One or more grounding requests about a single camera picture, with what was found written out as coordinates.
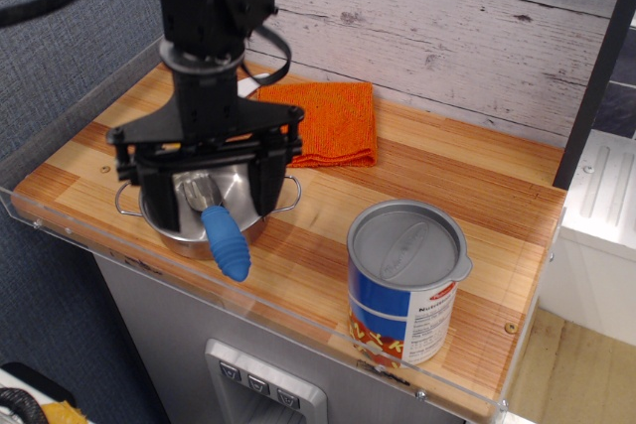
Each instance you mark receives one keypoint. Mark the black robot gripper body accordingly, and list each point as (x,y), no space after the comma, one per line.
(205,123)

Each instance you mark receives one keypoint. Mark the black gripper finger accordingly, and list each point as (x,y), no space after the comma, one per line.
(266,175)
(158,191)

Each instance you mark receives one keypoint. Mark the blue handled metal fork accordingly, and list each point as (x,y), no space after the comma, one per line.
(227,244)

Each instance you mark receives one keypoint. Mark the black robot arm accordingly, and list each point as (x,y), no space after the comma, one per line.
(216,27)

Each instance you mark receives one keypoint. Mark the small stainless steel pot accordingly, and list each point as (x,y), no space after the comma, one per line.
(191,240)

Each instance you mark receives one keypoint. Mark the folded orange cloth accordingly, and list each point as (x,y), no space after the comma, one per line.
(339,127)

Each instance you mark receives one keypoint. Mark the grey toy fridge cabinet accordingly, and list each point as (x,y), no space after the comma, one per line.
(170,328)

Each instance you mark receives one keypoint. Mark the blue labelled soup can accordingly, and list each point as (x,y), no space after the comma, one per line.
(406,259)

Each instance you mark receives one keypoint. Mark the silver ice dispenser panel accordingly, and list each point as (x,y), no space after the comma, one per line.
(250,390)

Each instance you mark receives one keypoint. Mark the black and yellow bag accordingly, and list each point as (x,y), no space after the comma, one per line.
(28,396)

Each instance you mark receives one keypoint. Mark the white ribbed appliance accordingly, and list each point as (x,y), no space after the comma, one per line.
(590,276)

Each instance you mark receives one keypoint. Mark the yellow handled white toy knife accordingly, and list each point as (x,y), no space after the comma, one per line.
(250,84)

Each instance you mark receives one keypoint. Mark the clear acrylic guard rail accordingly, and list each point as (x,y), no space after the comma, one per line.
(499,188)

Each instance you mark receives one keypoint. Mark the dark grey right post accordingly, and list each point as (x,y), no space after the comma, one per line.
(611,46)

